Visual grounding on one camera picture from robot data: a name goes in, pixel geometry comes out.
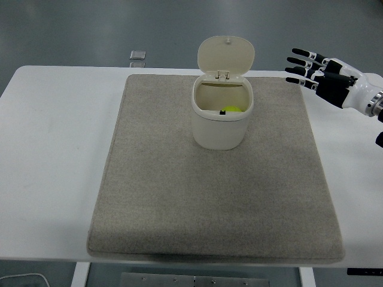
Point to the black table control panel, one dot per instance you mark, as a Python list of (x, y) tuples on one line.
[(365, 271)]

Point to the beige fabric mat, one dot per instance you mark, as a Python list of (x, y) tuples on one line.
[(179, 194)]

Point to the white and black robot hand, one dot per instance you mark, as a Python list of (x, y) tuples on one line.
[(360, 89)]

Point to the cream plastic bin with lid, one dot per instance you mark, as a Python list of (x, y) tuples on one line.
[(220, 131)]

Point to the grey metal plate with screws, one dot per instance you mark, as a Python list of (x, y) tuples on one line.
[(194, 281)]

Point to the white table leg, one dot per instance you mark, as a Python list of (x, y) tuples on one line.
[(80, 276), (306, 278)]

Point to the small silver floor plate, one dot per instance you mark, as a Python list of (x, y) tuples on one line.
[(137, 54), (137, 64)]

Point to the yellow-green tennis ball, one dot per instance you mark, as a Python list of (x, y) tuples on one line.
[(233, 109)]

